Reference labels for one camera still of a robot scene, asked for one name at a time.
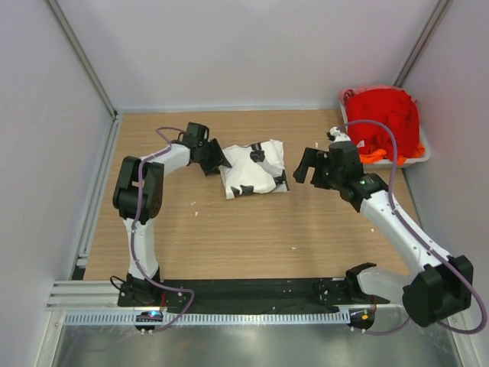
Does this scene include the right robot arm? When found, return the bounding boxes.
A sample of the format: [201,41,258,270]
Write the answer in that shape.
[293,141,474,327]

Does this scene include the red t-shirt in basket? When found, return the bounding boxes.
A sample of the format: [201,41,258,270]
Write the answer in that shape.
[345,87,421,158]

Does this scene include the grey perforated plastic basket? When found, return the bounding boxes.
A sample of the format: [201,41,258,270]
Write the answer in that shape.
[338,86,432,169]

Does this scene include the aluminium frame rail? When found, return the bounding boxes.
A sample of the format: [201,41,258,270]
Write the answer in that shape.
[45,277,465,311]

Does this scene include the white t-shirt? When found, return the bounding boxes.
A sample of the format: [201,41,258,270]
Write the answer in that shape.
[220,139,290,200]

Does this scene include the orange garment in basket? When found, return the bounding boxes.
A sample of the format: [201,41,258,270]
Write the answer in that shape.
[360,142,429,166]

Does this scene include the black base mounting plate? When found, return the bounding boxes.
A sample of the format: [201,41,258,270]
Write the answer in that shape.
[111,276,389,315]

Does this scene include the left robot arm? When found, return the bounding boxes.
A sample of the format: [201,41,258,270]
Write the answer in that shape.
[112,122,231,307]

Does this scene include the slotted cable duct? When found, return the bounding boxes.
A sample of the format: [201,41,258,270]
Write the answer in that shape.
[64,310,350,326]

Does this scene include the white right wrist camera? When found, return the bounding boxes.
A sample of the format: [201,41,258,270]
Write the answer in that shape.
[326,127,351,144]

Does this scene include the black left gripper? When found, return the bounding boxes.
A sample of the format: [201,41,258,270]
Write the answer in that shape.
[198,139,231,176]

